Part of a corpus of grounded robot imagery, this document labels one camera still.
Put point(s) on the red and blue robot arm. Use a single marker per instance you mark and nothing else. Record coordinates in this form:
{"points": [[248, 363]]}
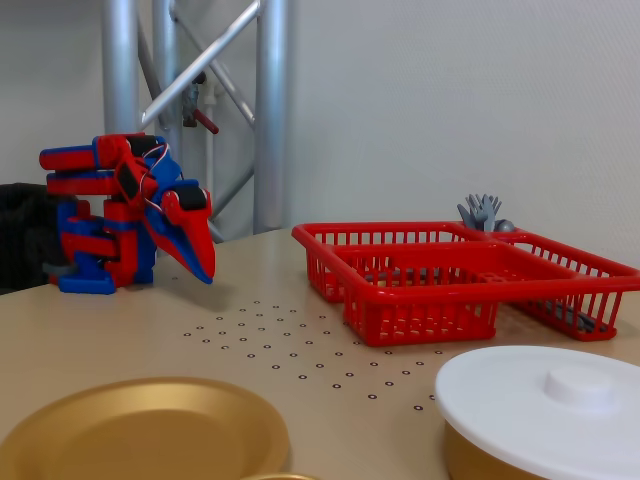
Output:
{"points": [[75, 160]]}

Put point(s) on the grey upright spoon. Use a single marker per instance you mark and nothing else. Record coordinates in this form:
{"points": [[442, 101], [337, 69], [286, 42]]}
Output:
{"points": [[506, 226]]}

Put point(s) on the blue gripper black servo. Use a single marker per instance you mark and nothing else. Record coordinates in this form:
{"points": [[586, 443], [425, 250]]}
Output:
{"points": [[186, 218]]}

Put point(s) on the silver metal truss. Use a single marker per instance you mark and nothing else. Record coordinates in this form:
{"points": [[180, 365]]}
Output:
{"points": [[270, 125]]}

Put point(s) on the white pot lid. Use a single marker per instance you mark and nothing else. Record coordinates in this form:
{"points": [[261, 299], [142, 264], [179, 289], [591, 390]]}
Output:
{"points": [[525, 400]]}

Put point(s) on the grey upright fork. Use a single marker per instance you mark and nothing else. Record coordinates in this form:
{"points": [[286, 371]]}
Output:
{"points": [[470, 215], [489, 212]]}

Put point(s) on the grey plastic knife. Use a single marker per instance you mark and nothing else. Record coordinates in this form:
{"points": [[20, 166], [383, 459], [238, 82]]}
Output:
{"points": [[580, 320]]}

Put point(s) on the black chair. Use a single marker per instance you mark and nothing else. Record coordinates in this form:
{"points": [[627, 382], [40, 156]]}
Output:
{"points": [[25, 225]]}

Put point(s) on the tan plastic plate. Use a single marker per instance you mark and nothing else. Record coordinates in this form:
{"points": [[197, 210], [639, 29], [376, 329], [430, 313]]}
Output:
{"points": [[150, 430]]}

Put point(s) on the red plastic dish rack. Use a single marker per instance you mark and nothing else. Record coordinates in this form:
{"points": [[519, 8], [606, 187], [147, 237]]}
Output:
{"points": [[400, 291]]}

